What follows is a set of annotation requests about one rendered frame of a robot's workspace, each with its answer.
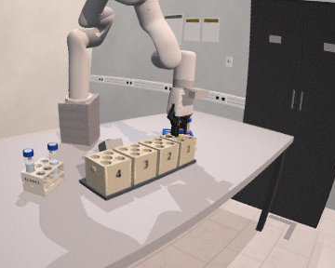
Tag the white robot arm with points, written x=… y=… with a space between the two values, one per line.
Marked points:
x=151 y=20

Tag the beige tube rack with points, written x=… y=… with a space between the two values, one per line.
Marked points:
x=42 y=185

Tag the blue tube rack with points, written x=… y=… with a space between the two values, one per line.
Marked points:
x=166 y=132

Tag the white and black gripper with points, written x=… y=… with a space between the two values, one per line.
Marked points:
x=181 y=107

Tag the beige bucket adapter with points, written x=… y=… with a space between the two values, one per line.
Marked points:
x=186 y=147
x=105 y=178
x=167 y=153
x=143 y=161

